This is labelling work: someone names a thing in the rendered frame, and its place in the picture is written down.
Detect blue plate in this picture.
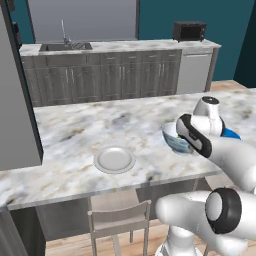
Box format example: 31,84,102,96
220,127,242,141

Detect silver tap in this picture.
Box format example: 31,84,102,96
59,18,73,46

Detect grey wooden chair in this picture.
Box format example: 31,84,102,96
86,199,153,256

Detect grey fridge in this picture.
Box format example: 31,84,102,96
0,0,45,172

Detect grey cupboard run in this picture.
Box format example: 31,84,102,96
20,49,183,108

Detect black toaster oven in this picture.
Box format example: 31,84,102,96
172,20,207,43

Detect silver dishwasher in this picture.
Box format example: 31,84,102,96
176,49,215,96

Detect white round plate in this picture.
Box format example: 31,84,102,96
92,145,137,175

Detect grey sink basin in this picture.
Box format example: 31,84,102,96
38,41,94,53

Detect blue and white bowl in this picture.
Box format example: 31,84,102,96
161,121,195,155

